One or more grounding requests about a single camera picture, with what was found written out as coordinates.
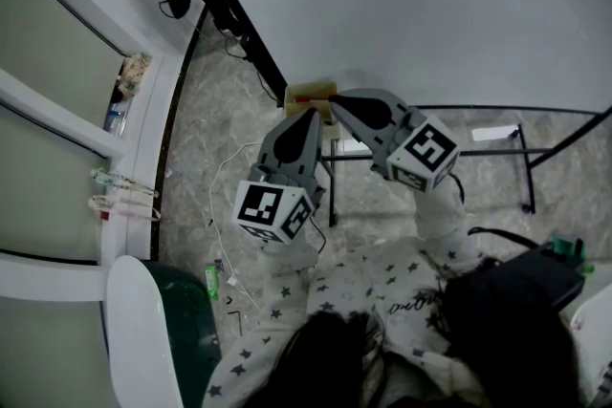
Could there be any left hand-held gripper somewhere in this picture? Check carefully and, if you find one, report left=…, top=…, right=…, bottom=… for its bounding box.
left=231, top=107, right=328, bottom=246

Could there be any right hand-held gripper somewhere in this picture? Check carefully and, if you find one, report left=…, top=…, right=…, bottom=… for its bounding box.
left=328, top=87, right=461, bottom=194

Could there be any cream pen holder box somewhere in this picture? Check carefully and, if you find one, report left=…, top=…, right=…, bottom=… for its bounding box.
left=284, top=81, right=342, bottom=127

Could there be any person's left forearm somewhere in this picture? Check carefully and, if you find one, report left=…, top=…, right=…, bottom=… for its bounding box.
left=257, top=233, right=322, bottom=302

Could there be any person's right forearm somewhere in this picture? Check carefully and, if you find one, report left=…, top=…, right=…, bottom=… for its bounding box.
left=411, top=174, right=482, bottom=276

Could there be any white paper sheet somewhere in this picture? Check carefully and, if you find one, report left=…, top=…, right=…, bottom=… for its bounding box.
left=470, top=123, right=521, bottom=143

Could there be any green packet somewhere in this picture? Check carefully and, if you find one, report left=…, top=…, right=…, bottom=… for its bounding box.
left=204, top=264, right=221, bottom=302

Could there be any person's star-print pajamas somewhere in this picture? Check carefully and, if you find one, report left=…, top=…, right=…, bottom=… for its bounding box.
left=203, top=236, right=484, bottom=408

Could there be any black allen key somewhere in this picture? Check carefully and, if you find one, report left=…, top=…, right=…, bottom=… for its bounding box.
left=226, top=310, right=245, bottom=338

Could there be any dark green chair seat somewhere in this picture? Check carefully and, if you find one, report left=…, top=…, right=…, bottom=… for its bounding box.
left=142, top=261, right=223, bottom=400

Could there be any clear plastic bottle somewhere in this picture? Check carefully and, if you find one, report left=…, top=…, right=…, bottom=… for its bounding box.
left=102, top=98, right=131, bottom=139

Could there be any pile of snack packets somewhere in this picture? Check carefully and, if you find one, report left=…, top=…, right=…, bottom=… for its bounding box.
left=116, top=52, right=153, bottom=100

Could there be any black case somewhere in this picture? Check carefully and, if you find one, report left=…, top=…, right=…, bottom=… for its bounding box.
left=494, top=242, right=587, bottom=311

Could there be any green plastic item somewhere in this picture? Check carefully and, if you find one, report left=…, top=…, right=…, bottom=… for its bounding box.
left=548, top=234, right=596, bottom=274

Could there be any white chair back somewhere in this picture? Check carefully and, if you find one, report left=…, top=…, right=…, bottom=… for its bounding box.
left=104, top=254, right=186, bottom=408

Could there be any white rounded chair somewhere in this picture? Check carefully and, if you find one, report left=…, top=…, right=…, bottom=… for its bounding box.
left=569, top=284, right=612, bottom=402

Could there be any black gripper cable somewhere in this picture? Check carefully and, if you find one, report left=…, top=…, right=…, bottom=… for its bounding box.
left=309, top=215, right=328, bottom=255

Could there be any white floor cable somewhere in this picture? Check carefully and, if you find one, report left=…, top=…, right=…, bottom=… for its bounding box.
left=208, top=140, right=263, bottom=312

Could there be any black metal table frame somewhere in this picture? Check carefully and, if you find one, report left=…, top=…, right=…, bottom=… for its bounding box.
left=318, top=103, right=612, bottom=228

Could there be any black cable loop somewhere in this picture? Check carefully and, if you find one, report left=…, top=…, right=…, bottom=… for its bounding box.
left=466, top=225, right=544, bottom=252

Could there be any black power strip with cables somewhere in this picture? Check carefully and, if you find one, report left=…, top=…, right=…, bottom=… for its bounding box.
left=211, top=11, right=252, bottom=63

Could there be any white window frame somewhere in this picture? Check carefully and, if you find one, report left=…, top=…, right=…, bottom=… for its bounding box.
left=0, top=0, right=211, bottom=302

